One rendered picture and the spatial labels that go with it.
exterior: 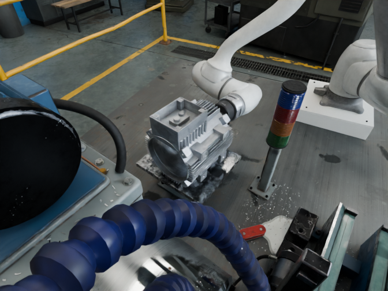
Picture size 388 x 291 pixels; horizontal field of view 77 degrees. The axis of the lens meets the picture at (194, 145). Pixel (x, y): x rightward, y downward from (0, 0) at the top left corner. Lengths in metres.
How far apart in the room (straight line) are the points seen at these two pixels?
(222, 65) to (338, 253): 0.68
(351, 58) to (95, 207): 1.08
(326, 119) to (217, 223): 1.11
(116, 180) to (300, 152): 0.81
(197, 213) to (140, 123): 1.05
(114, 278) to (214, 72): 0.75
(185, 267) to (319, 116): 0.99
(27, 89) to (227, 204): 0.66
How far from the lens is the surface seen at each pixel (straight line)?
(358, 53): 1.22
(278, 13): 0.88
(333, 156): 1.16
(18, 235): 0.48
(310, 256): 0.33
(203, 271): 0.42
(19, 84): 0.52
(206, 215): 0.16
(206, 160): 0.70
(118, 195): 0.47
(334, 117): 1.25
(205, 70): 0.97
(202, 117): 0.65
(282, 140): 0.73
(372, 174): 1.17
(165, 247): 0.42
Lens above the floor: 1.53
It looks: 44 degrees down
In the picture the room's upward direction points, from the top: straight up
